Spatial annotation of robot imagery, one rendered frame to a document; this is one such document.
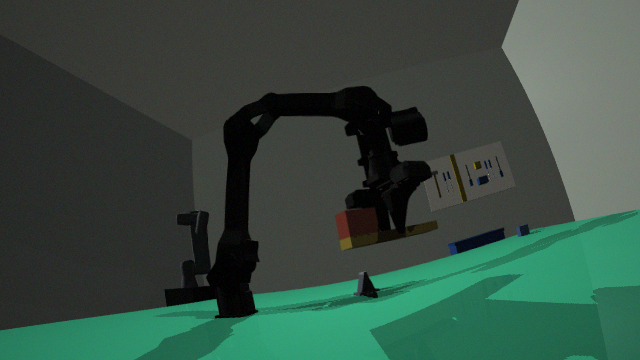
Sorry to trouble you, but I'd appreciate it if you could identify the small blue block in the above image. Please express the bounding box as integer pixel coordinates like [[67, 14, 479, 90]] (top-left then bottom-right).
[[516, 224, 530, 236]]

